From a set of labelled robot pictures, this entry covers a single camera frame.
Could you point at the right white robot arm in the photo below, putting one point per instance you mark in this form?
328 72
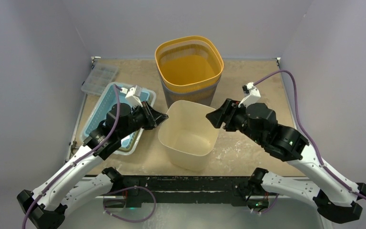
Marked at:
333 196

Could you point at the clear compartment organizer box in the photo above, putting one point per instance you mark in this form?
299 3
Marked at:
100 76

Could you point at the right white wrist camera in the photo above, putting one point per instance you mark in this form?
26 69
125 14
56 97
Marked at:
251 95

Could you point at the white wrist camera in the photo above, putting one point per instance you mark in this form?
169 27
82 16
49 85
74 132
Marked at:
251 95
132 96

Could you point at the light blue plastic crate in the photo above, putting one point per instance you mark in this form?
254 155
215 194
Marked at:
104 107

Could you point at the grey mesh basket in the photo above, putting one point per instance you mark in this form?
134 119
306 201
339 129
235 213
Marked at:
203 96

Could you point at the beige plastic bin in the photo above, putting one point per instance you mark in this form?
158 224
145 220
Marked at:
187 135

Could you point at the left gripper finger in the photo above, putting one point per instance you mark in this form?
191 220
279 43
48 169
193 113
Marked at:
159 120
149 112

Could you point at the white plastic tray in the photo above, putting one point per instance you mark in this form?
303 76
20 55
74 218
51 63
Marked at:
129 148

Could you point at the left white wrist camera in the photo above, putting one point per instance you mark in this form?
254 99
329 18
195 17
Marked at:
132 96

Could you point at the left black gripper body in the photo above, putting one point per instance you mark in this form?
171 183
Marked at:
138 122

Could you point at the aluminium frame rail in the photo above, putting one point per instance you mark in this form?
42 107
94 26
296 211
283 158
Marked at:
305 191

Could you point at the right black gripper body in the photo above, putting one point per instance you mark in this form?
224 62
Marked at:
228 114

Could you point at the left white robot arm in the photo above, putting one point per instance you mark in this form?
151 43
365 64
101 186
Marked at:
48 205

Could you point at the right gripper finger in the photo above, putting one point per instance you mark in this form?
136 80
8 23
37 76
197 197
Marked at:
212 118
225 110

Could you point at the yellow mesh basket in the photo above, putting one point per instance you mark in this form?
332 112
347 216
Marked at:
188 64

